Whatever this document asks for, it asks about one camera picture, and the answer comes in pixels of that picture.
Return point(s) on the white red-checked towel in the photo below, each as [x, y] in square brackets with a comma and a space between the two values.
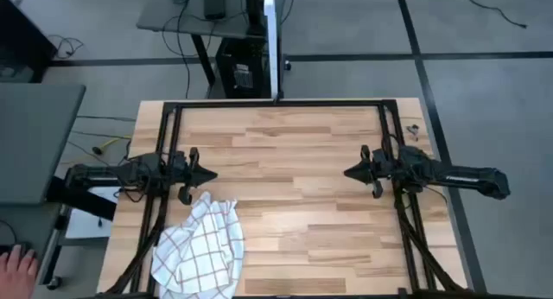
[198, 247]

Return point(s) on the black aluminium table frame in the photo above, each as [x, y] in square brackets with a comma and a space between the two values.
[276, 103]

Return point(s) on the white paper sheet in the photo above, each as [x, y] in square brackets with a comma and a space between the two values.
[86, 225]

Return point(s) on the black computer tower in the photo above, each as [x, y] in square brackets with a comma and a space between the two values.
[229, 74]

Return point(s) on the dark grey desk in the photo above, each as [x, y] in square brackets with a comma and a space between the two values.
[30, 225]

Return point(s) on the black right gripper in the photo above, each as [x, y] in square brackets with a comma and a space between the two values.
[378, 167]

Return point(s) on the black power brick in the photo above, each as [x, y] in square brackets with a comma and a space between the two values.
[214, 3]

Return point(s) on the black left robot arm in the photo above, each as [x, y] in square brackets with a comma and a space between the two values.
[99, 176]

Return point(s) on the black caster wheel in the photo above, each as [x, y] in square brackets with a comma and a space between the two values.
[287, 65]
[54, 283]

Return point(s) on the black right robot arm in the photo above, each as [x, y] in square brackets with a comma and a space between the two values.
[466, 178]

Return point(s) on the person's hand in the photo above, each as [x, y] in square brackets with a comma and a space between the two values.
[17, 277]

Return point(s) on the grey desk with black leg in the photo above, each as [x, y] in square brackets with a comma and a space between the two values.
[164, 18]

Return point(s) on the black cabinet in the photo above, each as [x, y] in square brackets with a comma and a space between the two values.
[21, 35]

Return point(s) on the black desk foot bar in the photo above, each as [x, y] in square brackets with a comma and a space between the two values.
[82, 199]

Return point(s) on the grey flat desk top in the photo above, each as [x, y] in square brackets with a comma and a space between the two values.
[34, 139]

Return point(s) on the black upright pole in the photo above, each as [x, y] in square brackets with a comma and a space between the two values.
[255, 9]

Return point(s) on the white upright post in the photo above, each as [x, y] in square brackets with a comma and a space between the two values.
[272, 40]

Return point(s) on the small black clip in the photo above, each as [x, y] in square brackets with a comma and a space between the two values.
[413, 131]

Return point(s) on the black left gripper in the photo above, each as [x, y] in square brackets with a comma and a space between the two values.
[188, 173]

